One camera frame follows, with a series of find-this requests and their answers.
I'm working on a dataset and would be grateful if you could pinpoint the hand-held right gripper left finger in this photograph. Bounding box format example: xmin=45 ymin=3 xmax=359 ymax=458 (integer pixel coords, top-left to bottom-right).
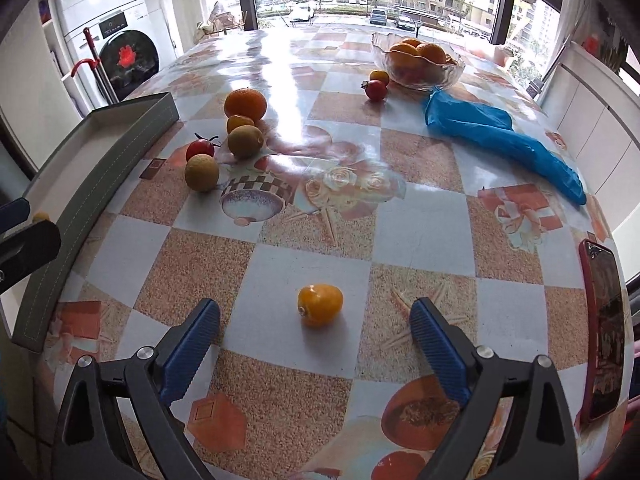
xmin=52 ymin=298 xmax=221 ymax=480

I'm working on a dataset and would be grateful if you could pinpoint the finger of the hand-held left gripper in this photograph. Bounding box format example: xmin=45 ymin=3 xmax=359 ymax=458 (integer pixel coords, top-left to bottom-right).
xmin=0 ymin=220 xmax=62 ymax=295
xmin=0 ymin=197 xmax=31 ymax=235

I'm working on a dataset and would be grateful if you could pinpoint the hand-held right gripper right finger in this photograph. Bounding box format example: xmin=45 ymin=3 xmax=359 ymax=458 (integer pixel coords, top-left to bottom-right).
xmin=409 ymin=297 xmax=581 ymax=480

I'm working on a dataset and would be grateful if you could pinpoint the grey rectangular tray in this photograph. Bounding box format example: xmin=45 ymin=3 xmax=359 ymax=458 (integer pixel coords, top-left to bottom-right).
xmin=10 ymin=91 xmax=180 ymax=353

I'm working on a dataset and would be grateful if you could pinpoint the yellow tomato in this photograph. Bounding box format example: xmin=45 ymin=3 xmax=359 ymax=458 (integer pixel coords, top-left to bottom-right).
xmin=297 ymin=284 xmax=344 ymax=329

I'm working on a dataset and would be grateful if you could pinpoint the large orange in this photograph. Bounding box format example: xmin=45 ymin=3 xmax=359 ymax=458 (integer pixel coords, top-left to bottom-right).
xmin=223 ymin=88 xmax=267 ymax=122

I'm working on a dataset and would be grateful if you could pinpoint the clear glass bowl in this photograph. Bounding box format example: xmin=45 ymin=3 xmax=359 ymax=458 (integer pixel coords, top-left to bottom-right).
xmin=370 ymin=31 xmax=466 ymax=92

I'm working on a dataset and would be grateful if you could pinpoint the smartphone with red case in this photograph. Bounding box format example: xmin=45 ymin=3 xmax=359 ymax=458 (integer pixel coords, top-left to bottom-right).
xmin=579 ymin=239 xmax=627 ymax=422

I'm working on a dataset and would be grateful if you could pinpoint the yellow-green round fruit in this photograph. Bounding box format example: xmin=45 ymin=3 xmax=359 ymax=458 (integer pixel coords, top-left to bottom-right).
xmin=184 ymin=154 xmax=220 ymax=192

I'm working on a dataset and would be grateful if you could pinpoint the white washing machine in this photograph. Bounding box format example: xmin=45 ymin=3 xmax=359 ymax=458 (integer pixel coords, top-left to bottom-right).
xmin=64 ymin=12 xmax=166 ymax=107

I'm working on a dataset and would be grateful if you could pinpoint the red tomato with stem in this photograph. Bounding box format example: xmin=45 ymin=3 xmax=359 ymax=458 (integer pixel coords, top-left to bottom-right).
xmin=185 ymin=133 xmax=222 ymax=162

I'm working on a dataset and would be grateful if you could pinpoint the brown kiwi fruit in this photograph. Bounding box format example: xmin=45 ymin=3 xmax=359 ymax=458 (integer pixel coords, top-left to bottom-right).
xmin=227 ymin=125 xmax=265 ymax=159

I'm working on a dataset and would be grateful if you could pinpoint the blue rubber glove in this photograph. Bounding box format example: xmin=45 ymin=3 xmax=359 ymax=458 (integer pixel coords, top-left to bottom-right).
xmin=422 ymin=89 xmax=587 ymax=206

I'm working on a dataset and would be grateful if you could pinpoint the white cabinet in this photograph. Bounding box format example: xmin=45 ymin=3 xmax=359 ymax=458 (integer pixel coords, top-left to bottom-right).
xmin=537 ymin=42 xmax=640 ymax=241

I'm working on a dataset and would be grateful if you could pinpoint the beige wrapped bundle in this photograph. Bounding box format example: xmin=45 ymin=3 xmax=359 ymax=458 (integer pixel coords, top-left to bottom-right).
xmin=195 ymin=1 xmax=251 ymax=42

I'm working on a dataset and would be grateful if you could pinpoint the dark plant decoration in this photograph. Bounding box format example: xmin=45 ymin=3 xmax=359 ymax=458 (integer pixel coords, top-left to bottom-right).
xmin=598 ymin=10 xmax=629 ymax=68

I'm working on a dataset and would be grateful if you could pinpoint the red-handled mop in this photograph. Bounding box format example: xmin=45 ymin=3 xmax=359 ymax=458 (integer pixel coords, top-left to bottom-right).
xmin=70 ymin=27 xmax=122 ymax=107

